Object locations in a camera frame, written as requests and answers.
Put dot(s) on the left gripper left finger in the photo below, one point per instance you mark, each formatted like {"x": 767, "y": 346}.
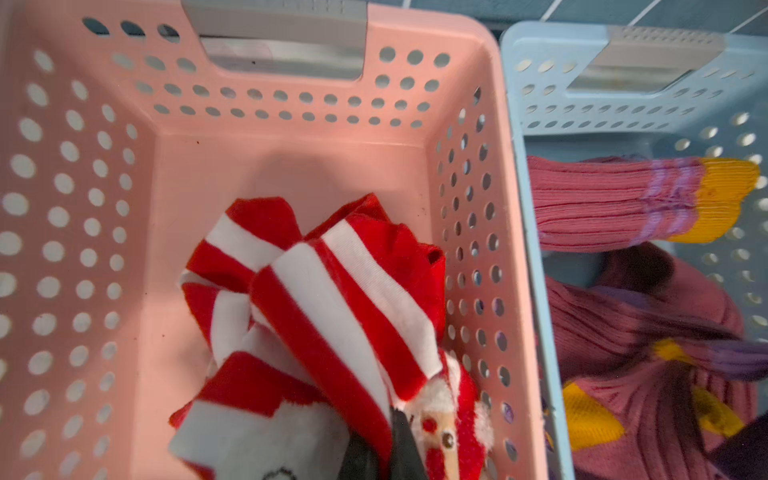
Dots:
{"x": 360, "y": 462}

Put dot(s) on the purple striped sock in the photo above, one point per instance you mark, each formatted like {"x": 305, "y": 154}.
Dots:
{"x": 611, "y": 203}
{"x": 659, "y": 379}

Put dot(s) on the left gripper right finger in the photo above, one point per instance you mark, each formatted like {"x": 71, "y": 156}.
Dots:
{"x": 405, "y": 461}

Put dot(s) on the pink plastic basket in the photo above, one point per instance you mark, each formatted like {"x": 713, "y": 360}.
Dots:
{"x": 122, "y": 143}

